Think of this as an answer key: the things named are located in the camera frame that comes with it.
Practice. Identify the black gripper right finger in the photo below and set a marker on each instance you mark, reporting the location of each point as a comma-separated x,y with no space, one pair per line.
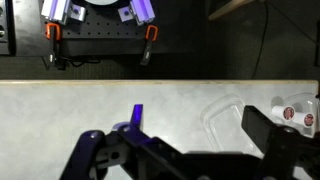
263,130

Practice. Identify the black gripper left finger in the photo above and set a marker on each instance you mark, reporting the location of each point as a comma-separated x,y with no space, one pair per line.
83,150

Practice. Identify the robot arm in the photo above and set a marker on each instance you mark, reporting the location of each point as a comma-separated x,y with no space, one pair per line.
101,1

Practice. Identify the white coffee pod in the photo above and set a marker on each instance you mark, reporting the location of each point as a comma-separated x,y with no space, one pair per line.
304,119
281,112

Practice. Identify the clear plastic food container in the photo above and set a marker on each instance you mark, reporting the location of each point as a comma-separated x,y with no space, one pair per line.
223,123

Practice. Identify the small clear plastic tub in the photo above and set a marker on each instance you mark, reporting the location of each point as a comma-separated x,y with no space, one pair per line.
303,100

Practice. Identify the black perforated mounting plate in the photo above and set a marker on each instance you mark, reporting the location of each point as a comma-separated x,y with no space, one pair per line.
103,30

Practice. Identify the orange black bar clamp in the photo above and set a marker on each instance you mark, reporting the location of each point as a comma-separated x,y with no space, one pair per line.
53,31
150,33

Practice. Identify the wooden furniture leg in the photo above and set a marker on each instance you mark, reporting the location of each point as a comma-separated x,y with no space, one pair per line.
228,8

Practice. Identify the grey metal control box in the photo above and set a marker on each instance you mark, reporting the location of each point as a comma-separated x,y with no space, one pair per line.
5,26

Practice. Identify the silver aluminium extrusion bracket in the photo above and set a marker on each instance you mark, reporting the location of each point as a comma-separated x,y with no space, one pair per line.
141,10
56,8

